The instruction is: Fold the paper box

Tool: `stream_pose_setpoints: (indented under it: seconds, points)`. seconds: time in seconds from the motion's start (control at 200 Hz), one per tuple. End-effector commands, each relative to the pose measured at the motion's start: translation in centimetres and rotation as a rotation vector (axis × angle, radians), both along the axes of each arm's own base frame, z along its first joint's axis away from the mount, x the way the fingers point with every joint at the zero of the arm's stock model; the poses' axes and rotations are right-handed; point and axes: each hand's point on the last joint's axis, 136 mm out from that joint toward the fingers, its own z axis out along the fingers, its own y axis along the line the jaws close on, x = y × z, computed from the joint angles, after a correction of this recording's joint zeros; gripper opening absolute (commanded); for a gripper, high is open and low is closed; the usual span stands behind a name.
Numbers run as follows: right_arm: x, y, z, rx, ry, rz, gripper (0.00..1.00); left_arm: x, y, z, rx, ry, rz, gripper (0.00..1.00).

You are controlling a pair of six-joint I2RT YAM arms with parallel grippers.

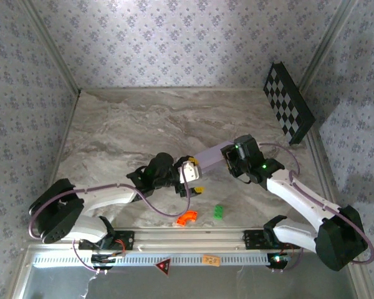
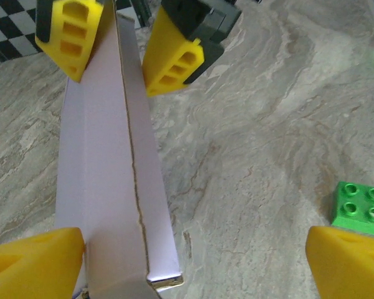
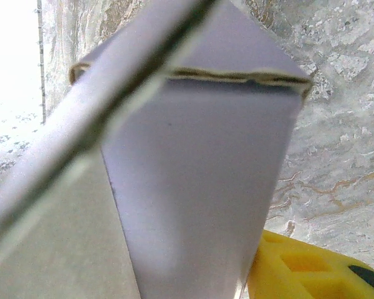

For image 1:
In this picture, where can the white paper box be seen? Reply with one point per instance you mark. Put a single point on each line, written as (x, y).
(210, 157)

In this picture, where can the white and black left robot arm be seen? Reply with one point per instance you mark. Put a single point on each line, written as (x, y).
(56, 215)

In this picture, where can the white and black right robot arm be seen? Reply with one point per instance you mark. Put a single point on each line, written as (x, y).
(299, 196)

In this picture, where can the orange curved toy block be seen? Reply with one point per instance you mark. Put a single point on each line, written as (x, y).
(184, 218)

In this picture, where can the green toy brick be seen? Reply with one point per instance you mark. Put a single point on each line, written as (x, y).
(218, 212)

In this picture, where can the black checkerboard calibration board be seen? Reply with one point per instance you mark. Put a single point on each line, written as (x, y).
(288, 99)

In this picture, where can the orange label sticker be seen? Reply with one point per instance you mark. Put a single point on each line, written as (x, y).
(211, 260)

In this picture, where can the red triangle warning sticker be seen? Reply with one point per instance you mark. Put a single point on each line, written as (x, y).
(163, 265)

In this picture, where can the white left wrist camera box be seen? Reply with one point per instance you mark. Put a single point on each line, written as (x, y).
(190, 172)

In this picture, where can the long aluminium mounting rail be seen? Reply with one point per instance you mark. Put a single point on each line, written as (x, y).
(190, 238)

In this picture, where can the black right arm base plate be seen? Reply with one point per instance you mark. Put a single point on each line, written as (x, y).
(252, 240)

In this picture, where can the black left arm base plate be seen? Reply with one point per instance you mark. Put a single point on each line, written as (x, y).
(126, 240)

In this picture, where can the aluminium frame bar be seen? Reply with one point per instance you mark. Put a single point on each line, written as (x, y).
(127, 89)
(69, 121)
(324, 171)

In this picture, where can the aluminium frame post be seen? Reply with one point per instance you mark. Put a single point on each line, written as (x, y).
(53, 46)
(326, 46)

